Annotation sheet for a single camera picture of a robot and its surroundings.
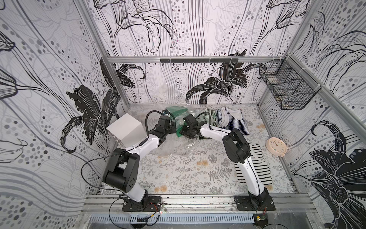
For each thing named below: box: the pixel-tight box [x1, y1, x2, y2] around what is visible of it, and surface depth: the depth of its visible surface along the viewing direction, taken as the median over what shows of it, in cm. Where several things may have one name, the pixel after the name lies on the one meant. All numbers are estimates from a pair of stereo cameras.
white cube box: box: [105, 112, 147, 148], surface depth 90 cm
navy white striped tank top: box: [215, 106, 250, 136], surface depth 111 cm
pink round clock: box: [265, 136, 288, 157], surface depth 92 cm
